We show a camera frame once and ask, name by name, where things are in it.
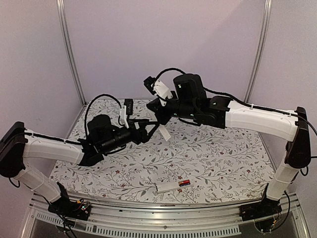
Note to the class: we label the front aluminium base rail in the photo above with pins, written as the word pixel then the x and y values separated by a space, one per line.
pixel 112 218

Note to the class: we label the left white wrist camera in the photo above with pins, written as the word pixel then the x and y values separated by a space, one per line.
pixel 125 112

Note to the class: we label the white remote control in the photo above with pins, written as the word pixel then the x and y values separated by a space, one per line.
pixel 171 186

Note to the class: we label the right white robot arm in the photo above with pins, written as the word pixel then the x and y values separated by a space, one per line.
pixel 190 104

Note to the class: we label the aluminium frame post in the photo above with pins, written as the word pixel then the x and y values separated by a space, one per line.
pixel 69 51
pixel 260 49

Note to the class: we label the left aluminium frame post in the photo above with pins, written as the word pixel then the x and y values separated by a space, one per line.
pixel 69 51

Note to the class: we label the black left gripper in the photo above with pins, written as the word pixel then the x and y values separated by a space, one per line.
pixel 138 139

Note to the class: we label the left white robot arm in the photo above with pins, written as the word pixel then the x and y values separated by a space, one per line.
pixel 104 138

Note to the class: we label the floral patterned table mat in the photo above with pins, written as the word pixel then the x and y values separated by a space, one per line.
pixel 225 165

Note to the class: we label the right aluminium frame post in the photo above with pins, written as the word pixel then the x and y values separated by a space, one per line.
pixel 260 49

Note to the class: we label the white remote battery cover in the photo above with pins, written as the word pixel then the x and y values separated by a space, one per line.
pixel 164 132

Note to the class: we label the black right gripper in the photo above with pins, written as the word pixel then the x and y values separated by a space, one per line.
pixel 162 119

